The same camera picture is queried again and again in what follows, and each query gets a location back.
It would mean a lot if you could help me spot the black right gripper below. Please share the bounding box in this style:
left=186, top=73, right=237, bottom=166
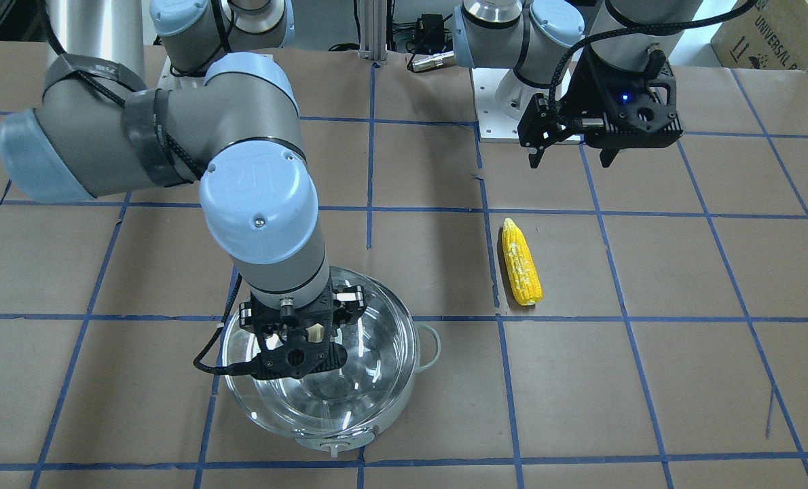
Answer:
left=238, top=285, right=365, bottom=380

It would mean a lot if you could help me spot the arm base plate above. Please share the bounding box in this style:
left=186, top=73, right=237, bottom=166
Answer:
left=471, top=68, right=546, bottom=143
left=156, top=54, right=208, bottom=92

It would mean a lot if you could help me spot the cardboard box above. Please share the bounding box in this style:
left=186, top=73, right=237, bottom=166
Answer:
left=710, top=1, right=808, bottom=69

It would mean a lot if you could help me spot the yellow corn cob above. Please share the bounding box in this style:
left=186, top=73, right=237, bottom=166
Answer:
left=501, top=217, right=543, bottom=307

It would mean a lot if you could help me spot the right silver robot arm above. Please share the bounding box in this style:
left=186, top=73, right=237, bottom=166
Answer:
left=0, top=1, right=365, bottom=380

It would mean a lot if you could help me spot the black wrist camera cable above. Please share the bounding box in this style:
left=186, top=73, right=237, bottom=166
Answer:
left=194, top=272, right=269, bottom=376

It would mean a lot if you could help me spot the glass pot lid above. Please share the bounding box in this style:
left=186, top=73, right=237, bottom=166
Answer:
left=222, top=267, right=423, bottom=451

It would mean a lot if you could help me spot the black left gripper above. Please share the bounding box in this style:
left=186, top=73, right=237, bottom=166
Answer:
left=518, top=46, right=684, bottom=169

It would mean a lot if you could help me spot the aluminium frame post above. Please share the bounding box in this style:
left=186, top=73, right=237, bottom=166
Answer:
left=356, top=1, right=392, bottom=65

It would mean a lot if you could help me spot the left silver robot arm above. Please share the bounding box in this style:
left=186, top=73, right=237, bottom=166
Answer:
left=452, top=1, right=700, bottom=168

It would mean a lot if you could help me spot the pale green steel pot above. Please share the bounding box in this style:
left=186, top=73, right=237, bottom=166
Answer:
left=293, top=322, right=442, bottom=458

